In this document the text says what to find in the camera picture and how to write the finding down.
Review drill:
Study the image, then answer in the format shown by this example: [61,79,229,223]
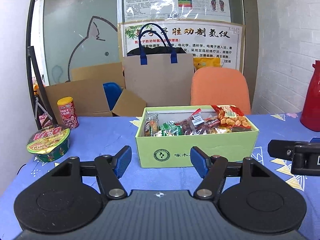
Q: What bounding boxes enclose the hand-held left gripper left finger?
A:
[51,145,132,200]

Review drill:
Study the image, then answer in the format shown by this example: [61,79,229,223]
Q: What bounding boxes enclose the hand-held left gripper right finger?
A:
[190,146,272,200]

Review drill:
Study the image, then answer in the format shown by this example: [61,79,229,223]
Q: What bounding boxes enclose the light green cardboard box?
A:
[135,105,259,168]

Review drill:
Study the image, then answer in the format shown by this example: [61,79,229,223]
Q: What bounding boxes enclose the heap of mixed snack bags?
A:
[144,104,252,137]

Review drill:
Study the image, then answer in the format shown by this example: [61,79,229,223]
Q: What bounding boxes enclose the blue printed tablecloth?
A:
[0,111,320,240]

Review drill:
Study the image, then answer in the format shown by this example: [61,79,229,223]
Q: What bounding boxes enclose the red thermos jug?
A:
[300,60,320,132]

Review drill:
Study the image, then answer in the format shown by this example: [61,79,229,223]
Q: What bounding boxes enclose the blue plastic seat part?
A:
[102,82,124,112]

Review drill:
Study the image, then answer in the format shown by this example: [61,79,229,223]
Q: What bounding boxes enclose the red snack can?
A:
[57,97,79,130]

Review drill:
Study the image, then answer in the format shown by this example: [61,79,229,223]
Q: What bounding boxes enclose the orange mesh chair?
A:
[190,67,251,115]

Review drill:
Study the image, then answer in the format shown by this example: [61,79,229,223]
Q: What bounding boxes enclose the green instant noodle bowl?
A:
[26,124,71,162]

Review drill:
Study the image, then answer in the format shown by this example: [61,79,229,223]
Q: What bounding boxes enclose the brown cardboard box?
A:
[44,62,147,117]

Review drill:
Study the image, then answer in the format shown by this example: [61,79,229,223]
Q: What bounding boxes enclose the colourful packaged goods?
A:
[34,79,54,128]

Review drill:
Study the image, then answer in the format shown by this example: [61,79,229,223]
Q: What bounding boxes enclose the cat outline window decal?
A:
[51,16,120,85]

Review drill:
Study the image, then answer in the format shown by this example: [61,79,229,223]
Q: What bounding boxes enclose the text poster board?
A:
[117,21,244,72]

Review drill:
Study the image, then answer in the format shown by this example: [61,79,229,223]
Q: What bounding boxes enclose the black framed whiteboard stand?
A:
[0,0,59,128]

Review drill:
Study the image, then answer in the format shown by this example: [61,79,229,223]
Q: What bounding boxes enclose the brown paper bag blue handles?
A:
[122,23,195,110]

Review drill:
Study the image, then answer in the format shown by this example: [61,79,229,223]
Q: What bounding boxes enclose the laminated wall poster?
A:
[122,0,230,23]

